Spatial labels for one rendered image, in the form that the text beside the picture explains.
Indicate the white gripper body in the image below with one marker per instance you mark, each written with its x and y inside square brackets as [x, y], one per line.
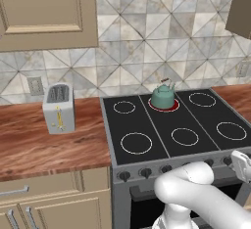
[242, 166]

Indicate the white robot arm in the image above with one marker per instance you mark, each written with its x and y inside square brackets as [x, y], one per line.
[192, 193]

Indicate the green kettle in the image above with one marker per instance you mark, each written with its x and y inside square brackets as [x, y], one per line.
[162, 97]

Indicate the black stove knob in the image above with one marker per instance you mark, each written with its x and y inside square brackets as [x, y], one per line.
[209, 162]
[227, 160]
[145, 173]
[124, 175]
[166, 168]

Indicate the black and grey stove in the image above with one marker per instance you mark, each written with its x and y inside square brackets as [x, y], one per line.
[170, 131]

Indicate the black oven door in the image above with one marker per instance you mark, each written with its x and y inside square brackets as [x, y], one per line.
[143, 211]

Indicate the narrow beige panel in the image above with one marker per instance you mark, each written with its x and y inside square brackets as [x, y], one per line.
[95, 178]

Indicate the beige base cupboard door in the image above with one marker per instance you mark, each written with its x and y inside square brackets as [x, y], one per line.
[68, 211]
[5, 218]

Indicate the silver toaster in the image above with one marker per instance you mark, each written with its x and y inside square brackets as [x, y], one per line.
[59, 114]

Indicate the beige drawer front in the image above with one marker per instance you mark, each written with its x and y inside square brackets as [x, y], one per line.
[42, 189]

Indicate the grey wall socket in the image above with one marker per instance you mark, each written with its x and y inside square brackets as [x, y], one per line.
[35, 86]
[242, 69]

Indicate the beige wall cupboard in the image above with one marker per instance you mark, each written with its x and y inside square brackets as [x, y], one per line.
[240, 11]

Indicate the beige wall cupboard door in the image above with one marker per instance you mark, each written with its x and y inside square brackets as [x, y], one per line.
[45, 11]

